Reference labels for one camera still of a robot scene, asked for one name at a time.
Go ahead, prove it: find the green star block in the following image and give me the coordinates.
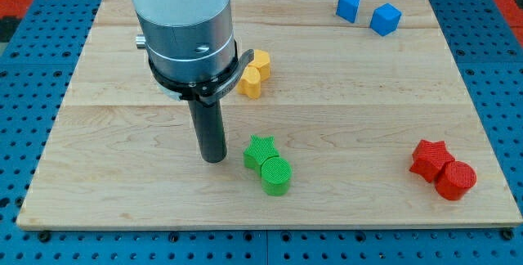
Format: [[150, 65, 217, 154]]
[[243, 135, 279, 175]]

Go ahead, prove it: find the green cylinder block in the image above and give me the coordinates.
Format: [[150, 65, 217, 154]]
[[261, 157, 293, 196]]

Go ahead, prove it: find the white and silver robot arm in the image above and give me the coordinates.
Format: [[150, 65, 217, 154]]
[[132, 0, 236, 83]]

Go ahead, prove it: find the red star block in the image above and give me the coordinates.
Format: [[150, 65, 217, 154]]
[[409, 139, 455, 182]]

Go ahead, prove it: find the yellow heart block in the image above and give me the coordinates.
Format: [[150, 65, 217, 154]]
[[237, 65, 262, 99]]

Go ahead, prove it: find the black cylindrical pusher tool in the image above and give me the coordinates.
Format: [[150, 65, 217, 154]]
[[188, 101, 227, 163]]

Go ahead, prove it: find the yellow hexagon block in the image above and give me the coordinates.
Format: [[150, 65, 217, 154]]
[[248, 49, 270, 81]]

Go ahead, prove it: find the wooden board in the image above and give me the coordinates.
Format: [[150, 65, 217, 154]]
[[16, 0, 522, 231]]

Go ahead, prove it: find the blue triangular prism block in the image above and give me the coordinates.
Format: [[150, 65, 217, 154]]
[[336, 0, 360, 23]]

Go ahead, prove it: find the blue cube block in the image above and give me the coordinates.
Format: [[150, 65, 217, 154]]
[[369, 3, 402, 37]]

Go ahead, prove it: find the red cylinder block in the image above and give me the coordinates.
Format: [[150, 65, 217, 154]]
[[435, 161, 477, 201]]

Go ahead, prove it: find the black clamp ring with lever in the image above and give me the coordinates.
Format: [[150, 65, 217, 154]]
[[147, 40, 255, 108]]

